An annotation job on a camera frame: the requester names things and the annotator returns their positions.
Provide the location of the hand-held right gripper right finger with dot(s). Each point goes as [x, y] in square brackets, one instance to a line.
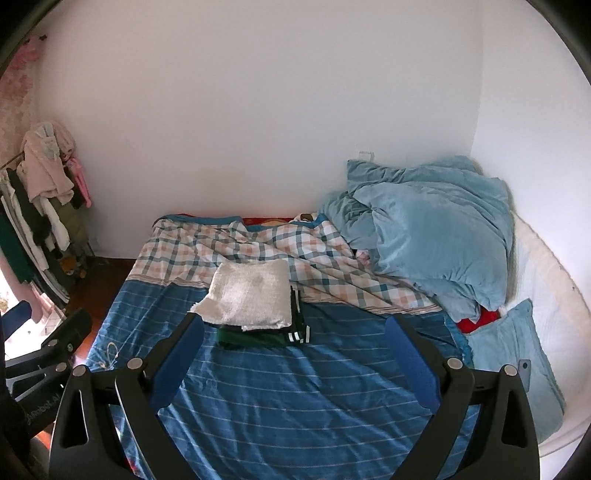
[411, 364]

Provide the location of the dark green striped garment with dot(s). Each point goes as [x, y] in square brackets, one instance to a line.
[249, 339]

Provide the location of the light blue pillow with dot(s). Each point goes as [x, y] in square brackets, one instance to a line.
[512, 337]

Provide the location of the blue striped bed sheet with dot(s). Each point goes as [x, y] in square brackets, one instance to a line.
[286, 392]

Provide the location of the rack of hanging clothes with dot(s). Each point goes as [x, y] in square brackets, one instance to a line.
[27, 230]

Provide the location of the red cloth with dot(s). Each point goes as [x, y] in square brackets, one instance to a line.
[480, 321]

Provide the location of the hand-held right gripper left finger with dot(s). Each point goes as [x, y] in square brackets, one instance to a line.
[178, 364]

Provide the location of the small pink cloth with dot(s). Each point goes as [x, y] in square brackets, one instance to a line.
[364, 256]

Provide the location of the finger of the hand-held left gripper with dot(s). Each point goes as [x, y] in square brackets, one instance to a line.
[69, 330]
[18, 314]

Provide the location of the pink fluffy hanging garment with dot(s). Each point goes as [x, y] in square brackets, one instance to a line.
[44, 161]

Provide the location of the plaid blanket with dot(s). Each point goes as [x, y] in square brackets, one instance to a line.
[194, 249]

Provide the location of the white fuzzy garment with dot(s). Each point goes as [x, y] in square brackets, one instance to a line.
[249, 290]

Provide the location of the black folded garment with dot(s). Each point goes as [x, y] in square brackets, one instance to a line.
[295, 307]

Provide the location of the light blue duvet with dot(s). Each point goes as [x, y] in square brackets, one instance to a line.
[429, 230]

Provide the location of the white quilted mattress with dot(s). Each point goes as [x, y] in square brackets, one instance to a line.
[545, 286]

